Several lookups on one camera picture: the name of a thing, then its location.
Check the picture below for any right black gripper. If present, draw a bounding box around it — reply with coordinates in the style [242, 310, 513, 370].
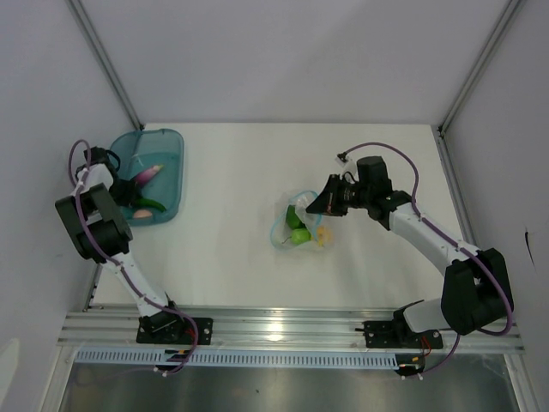
[305, 175, 371, 217]

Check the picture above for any purple toy eggplant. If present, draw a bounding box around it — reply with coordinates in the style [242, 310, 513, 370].
[132, 165, 164, 187]

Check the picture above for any pink toy food piece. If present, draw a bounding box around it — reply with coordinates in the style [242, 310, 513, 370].
[133, 209, 153, 219]

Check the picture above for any yellow toy lemon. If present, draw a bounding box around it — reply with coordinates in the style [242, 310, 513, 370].
[317, 226, 333, 247]

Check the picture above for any light green toy cucumber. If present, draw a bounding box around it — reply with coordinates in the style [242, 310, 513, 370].
[285, 205, 305, 230]

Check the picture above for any clear zip top bag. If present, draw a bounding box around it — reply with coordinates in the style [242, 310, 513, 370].
[269, 190, 334, 251]

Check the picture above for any green toy bell pepper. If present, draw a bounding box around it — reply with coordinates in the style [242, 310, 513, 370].
[282, 228, 312, 245]

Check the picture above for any dark green toy chili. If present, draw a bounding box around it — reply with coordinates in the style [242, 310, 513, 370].
[134, 197, 166, 212]

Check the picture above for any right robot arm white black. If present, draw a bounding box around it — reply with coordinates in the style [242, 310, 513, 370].
[306, 156, 513, 347]

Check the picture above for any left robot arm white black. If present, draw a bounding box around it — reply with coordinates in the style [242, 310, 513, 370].
[55, 139, 198, 344]

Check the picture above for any teal plastic bin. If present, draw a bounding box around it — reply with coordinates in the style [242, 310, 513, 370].
[110, 128, 184, 227]

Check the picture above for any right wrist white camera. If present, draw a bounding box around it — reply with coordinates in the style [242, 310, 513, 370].
[336, 152, 356, 174]

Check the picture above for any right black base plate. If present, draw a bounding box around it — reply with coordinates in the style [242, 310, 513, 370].
[355, 321, 443, 349]

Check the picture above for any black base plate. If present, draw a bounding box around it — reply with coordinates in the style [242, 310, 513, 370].
[136, 312, 214, 345]
[355, 321, 443, 349]

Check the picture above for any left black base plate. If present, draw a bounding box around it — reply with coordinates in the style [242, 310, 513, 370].
[136, 312, 214, 345]

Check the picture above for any aluminium mounting rail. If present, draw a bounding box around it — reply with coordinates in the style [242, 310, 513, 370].
[57, 304, 527, 355]

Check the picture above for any white slotted cable duct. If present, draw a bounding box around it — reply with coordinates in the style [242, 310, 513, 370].
[75, 347, 399, 370]

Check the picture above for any left aluminium frame post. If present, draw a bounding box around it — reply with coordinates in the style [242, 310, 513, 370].
[65, 0, 143, 130]

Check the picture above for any aluminium frame post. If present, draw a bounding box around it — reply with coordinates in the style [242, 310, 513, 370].
[65, 0, 143, 130]
[437, 0, 527, 138]

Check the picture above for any right aluminium frame post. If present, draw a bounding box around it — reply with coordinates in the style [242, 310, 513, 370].
[437, 0, 527, 138]

